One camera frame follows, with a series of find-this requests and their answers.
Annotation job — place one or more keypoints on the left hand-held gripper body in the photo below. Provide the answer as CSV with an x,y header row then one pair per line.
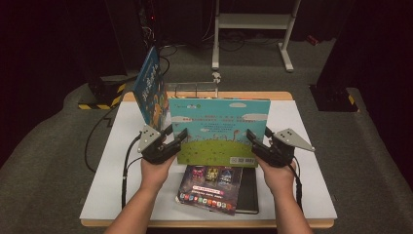
x,y
156,151

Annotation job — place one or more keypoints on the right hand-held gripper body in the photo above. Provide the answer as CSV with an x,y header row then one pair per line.
x,y
282,149

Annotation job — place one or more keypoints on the green and sky-blue picture book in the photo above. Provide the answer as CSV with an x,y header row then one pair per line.
x,y
220,130

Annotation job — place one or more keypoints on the dark blue picture book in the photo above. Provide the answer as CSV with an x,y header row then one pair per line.
x,y
151,94

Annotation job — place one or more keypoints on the clear acrylic book rack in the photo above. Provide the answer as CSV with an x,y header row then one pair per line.
x,y
195,89

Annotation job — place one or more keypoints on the black hardcover notebook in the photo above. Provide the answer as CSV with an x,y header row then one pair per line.
x,y
248,191

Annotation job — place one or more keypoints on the purple paperback book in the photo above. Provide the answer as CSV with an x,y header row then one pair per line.
x,y
211,188

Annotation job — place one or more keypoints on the person's left hand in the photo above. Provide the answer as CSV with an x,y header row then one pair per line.
x,y
157,175

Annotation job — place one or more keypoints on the person's right hand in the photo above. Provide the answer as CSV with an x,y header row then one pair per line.
x,y
279,178

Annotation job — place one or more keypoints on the small white floor object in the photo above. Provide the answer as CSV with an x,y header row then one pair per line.
x,y
216,77

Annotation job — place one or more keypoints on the small red floor object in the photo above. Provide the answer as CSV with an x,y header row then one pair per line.
x,y
312,40

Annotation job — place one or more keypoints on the white metal stand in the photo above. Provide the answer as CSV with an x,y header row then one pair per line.
x,y
253,21

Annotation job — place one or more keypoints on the black yellow-striped post base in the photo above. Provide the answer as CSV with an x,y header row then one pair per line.
x,y
334,100
104,94

